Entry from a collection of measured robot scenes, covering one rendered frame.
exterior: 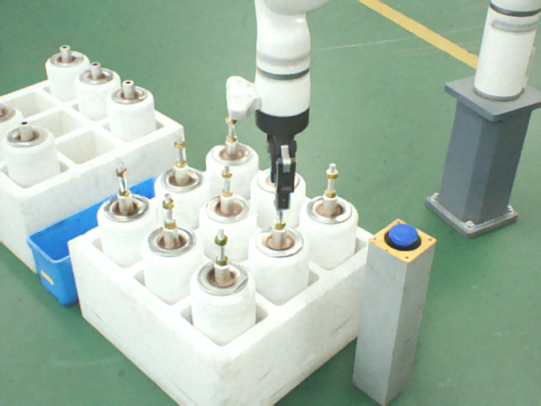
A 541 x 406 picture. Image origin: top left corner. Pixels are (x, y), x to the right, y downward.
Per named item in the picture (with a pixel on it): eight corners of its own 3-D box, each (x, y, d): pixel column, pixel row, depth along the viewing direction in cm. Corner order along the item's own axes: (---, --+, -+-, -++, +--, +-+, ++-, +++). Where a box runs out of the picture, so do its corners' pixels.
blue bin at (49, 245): (158, 219, 158) (154, 174, 151) (191, 243, 152) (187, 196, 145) (35, 284, 141) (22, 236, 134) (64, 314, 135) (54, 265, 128)
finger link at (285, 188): (278, 176, 102) (277, 205, 105) (280, 188, 99) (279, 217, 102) (288, 175, 102) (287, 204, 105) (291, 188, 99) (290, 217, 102)
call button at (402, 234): (399, 229, 107) (401, 218, 105) (422, 242, 104) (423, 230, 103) (382, 242, 104) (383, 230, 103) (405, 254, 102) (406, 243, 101)
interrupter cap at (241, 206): (203, 199, 123) (203, 196, 122) (248, 196, 123) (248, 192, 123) (206, 226, 117) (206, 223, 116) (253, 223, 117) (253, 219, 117)
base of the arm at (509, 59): (497, 76, 149) (515, -6, 139) (530, 95, 143) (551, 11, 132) (463, 85, 145) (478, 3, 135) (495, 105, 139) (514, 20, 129)
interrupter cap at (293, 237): (255, 260, 110) (255, 256, 110) (253, 229, 116) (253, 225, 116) (305, 258, 111) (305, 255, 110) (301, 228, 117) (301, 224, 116)
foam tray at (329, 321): (236, 225, 157) (235, 155, 146) (380, 318, 135) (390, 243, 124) (81, 316, 135) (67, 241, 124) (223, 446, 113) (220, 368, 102)
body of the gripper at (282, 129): (314, 113, 95) (311, 172, 101) (305, 82, 102) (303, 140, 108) (257, 114, 95) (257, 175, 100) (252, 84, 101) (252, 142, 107)
